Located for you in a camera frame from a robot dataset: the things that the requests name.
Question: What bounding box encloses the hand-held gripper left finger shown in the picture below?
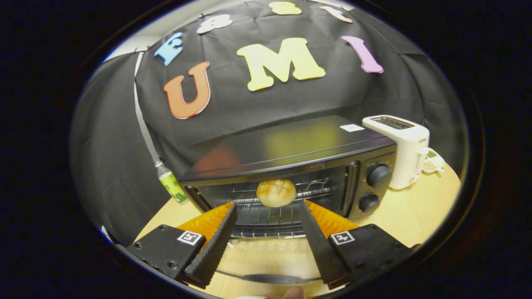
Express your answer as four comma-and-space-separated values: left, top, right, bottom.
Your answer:
125, 202, 238, 289

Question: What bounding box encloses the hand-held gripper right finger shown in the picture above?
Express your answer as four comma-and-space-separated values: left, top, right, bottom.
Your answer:
298, 199, 420, 290

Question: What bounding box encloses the round golden bread bun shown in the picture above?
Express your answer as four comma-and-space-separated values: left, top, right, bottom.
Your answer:
256, 179, 297, 208

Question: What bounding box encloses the black toaster oven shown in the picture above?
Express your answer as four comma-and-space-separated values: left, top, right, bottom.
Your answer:
179, 115, 397, 287

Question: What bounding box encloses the white pop-up toaster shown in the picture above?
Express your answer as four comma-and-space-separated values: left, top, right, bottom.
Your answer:
362, 115, 430, 190

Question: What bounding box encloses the green label plastic bottle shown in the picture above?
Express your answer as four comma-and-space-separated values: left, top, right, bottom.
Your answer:
155, 161, 188, 203

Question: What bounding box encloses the white divided snack dish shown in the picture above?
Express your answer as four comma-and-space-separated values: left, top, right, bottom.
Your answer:
422, 147, 446, 174

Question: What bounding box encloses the black backdrop cloth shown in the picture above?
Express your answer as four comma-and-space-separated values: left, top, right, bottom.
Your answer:
70, 0, 468, 245

